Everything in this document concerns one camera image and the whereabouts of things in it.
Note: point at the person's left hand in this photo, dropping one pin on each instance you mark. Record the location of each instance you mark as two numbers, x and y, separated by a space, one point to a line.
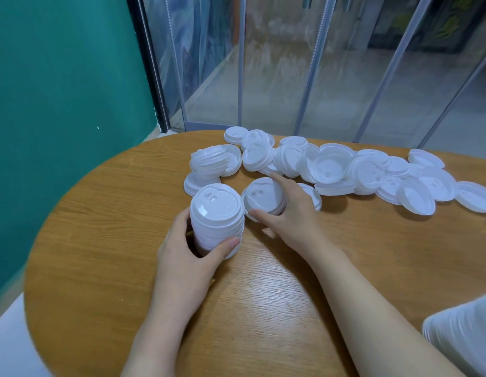
180 266

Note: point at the person's right hand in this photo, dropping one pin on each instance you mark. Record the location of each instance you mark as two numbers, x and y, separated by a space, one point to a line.
300 223

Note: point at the person's right thumb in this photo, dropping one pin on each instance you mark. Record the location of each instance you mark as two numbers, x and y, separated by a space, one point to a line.
266 217

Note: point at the person's left thumb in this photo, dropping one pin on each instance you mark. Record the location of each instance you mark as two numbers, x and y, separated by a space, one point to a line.
221 253

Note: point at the short stack of white lids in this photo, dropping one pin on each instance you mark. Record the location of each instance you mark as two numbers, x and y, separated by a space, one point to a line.
262 194

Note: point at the tall stack of white lids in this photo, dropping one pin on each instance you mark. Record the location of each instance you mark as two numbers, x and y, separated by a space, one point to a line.
216 210

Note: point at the person's right forearm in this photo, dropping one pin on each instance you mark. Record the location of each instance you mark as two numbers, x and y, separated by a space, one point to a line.
368 321

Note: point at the person's left forearm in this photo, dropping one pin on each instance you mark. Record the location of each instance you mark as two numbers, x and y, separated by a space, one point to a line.
164 337

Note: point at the loose pile of white cup lids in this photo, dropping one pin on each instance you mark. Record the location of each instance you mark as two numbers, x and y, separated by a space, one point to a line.
364 174

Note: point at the glass partition with metal frames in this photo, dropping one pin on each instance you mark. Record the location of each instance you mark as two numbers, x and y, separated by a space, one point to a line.
305 62

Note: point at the person's white shirt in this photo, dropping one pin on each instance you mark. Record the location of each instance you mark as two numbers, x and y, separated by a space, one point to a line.
464 337

